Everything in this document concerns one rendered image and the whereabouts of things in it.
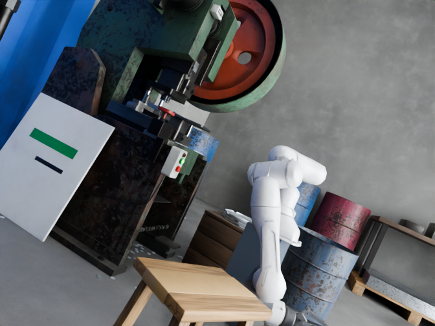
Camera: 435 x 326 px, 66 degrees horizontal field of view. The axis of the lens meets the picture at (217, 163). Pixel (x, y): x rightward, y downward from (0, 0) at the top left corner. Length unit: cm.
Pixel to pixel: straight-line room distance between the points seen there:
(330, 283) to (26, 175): 176
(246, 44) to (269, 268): 152
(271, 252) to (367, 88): 428
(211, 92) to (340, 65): 340
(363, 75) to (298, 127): 114
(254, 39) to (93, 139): 119
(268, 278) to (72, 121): 119
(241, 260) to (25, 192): 106
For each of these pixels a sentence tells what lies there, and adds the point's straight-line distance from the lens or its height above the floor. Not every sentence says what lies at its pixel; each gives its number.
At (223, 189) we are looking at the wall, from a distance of 512.
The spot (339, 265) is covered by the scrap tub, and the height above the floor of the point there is 39.
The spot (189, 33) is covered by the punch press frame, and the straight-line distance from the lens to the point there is 175.
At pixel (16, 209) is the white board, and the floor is 5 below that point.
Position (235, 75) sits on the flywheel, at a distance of 221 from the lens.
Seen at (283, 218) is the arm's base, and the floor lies 54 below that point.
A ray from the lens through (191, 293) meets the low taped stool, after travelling 87.
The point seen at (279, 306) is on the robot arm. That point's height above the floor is 28.
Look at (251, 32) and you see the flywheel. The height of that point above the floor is 149.
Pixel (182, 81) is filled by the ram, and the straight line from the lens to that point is 183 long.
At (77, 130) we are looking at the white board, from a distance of 177.
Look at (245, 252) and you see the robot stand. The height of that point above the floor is 32.
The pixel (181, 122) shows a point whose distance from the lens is 177.
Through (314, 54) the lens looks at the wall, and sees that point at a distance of 541.
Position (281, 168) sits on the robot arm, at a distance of 127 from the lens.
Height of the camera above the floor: 65
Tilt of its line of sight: level
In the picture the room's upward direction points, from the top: 25 degrees clockwise
